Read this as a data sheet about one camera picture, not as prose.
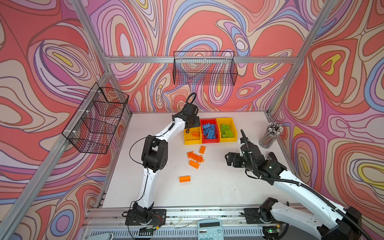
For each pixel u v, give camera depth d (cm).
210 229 69
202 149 96
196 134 105
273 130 86
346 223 38
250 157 57
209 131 102
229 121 107
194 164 91
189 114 78
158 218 72
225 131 105
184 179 84
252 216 73
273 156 91
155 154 58
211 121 106
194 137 103
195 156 94
